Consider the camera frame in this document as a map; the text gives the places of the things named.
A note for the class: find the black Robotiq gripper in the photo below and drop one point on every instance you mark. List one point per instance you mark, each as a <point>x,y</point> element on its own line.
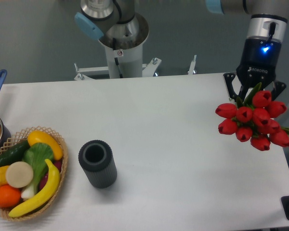
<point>259,58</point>

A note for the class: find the red tulip bouquet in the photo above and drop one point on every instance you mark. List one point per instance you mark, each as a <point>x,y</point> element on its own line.
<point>254,119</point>

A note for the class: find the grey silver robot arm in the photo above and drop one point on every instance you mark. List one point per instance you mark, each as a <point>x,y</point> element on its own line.
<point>122,32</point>

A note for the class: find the dark grey ribbed vase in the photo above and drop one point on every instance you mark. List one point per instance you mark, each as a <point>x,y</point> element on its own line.
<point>96,159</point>

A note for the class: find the dark red vegetable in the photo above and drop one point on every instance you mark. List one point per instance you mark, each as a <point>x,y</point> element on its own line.
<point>43,181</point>

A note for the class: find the yellow squash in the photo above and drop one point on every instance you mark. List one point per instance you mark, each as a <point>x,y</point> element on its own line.
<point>38,136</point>

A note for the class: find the green bok choy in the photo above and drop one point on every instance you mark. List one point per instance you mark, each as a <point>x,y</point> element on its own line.
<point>35,156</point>

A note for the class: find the yellow banana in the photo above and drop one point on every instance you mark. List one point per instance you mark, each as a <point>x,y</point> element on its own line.
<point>41,197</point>

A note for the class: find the woven wicker basket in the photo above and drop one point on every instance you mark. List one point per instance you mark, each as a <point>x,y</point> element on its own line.
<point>19,137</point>

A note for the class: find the green cucumber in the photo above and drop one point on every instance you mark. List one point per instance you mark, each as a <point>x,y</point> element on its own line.
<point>14,154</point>

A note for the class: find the beige round disc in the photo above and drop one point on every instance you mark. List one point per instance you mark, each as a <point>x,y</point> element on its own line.
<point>19,174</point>

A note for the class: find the orange fruit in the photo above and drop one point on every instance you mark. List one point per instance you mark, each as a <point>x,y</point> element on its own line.
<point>9,196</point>

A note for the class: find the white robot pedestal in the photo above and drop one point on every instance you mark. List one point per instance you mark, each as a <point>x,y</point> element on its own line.
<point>121,63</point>

